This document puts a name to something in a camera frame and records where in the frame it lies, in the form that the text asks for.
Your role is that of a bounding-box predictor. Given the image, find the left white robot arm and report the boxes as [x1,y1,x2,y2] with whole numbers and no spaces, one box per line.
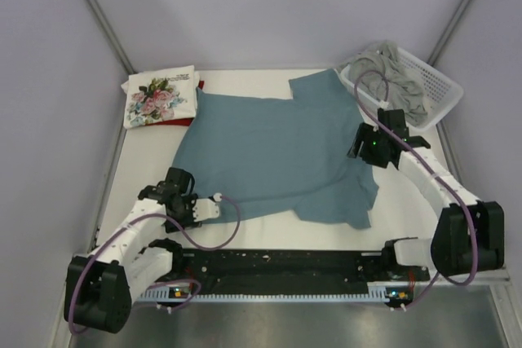
[64,168,197,334]

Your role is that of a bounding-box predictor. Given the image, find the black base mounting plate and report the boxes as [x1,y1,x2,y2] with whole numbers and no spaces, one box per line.
[158,249,430,294]

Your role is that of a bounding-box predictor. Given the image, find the aluminium frame post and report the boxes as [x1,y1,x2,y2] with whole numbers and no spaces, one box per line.
[427,0,475,67]
[84,0,135,75]

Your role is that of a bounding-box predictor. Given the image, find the white floral folded t-shirt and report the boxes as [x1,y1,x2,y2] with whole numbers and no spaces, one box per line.
[122,65,200,130]

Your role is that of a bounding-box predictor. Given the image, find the left aluminium frame post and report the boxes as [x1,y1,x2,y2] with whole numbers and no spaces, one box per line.
[84,0,135,75]

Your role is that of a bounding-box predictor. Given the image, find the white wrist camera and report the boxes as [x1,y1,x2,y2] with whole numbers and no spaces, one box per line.
[192,193,223,223]
[378,100,391,110]

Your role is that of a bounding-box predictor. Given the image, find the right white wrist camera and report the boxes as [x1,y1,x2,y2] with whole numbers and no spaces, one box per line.
[378,100,391,110]

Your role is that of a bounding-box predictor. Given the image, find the blue-white slotted cable duct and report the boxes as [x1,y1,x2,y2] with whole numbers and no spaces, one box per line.
[137,285,413,305]

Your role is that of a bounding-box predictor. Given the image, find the red folded t-shirt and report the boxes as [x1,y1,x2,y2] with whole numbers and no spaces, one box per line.
[142,77,207,127]

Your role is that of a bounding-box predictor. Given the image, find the grey crumpled t-shirt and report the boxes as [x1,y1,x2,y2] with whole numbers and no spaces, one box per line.
[335,41,428,126]

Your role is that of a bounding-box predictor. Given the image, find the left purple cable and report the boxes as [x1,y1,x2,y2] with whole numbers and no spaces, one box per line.
[67,193,241,335]

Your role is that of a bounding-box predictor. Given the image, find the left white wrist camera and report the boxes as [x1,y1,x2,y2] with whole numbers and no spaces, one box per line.
[192,193,223,223]

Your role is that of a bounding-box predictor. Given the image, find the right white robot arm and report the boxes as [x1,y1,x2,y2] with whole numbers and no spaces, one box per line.
[348,109,505,280]

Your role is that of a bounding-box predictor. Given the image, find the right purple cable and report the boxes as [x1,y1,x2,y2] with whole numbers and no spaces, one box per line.
[352,70,478,286]

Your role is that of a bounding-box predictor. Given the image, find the white plastic laundry basket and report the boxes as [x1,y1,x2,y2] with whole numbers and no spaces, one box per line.
[335,46,463,132]

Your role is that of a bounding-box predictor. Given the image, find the right aluminium frame post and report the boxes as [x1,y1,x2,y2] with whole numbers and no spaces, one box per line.
[427,0,475,67]

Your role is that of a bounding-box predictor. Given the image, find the purple cable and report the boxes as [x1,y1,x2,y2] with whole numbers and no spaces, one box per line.
[67,193,241,335]
[352,70,478,286]

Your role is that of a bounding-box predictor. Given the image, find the blue-grey t-shirt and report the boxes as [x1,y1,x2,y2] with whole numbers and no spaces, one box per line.
[173,69,378,230]

